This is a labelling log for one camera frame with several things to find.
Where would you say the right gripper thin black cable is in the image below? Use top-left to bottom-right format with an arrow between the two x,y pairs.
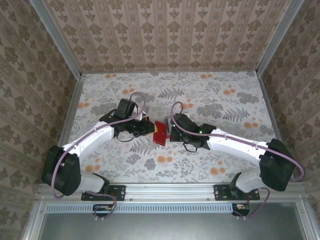
181,141 -> 199,153

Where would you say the gripper thin black cable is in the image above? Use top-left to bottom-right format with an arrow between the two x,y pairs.
115,131 -> 138,144
181,141 -> 199,153

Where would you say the aluminium table end rail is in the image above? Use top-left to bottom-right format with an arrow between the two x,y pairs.
81,69 -> 259,75

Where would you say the black mounting plate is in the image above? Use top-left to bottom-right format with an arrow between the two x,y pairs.
81,184 -> 127,202
213,184 -> 261,202

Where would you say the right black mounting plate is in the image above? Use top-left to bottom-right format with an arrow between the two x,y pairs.
213,184 -> 261,202

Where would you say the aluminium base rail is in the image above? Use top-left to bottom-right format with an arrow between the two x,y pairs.
36,182 -> 306,202

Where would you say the red card holder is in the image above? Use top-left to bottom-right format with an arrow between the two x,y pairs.
152,120 -> 168,147

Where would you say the small black connector board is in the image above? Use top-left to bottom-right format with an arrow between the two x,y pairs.
92,203 -> 114,217
231,203 -> 251,217

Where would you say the aluminium frame post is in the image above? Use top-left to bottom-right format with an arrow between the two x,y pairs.
255,0 -> 306,77
31,0 -> 84,78

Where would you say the aluminium table side rail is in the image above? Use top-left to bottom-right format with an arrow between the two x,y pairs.
57,73 -> 86,151
256,71 -> 288,151

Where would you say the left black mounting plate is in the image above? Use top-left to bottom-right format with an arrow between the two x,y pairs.
81,184 -> 127,202

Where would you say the grey metal panel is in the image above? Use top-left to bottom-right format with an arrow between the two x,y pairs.
23,199 -> 320,240

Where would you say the left gripper thin black cable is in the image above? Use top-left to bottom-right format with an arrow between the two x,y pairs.
115,131 -> 138,144

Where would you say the white slotted cable duct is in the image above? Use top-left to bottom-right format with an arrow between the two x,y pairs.
45,202 -> 236,214

